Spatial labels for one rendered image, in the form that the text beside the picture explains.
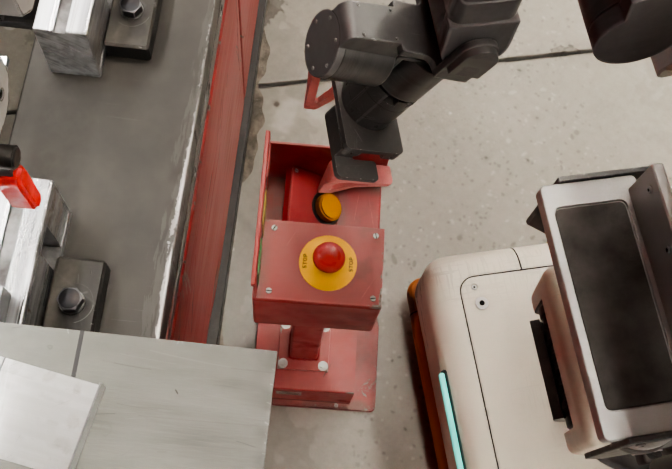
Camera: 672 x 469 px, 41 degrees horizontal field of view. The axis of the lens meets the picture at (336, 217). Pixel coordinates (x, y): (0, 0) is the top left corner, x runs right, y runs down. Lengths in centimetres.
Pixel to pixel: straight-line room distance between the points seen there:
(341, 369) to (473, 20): 114
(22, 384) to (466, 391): 93
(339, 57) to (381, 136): 14
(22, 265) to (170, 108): 28
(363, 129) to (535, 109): 135
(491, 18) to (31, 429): 53
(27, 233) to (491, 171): 132
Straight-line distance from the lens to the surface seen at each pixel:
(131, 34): 111
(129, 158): 107
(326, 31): 75
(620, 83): 227
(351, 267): 111
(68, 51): 108
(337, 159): 84
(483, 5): 70
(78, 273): 99
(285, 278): 110
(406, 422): 187
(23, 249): 95
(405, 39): 75
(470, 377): 162
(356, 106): 83
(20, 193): 72
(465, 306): 165
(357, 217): 121
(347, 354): 176
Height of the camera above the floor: 183
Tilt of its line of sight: 69 degrees down
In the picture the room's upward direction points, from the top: 11 degrees clockwise
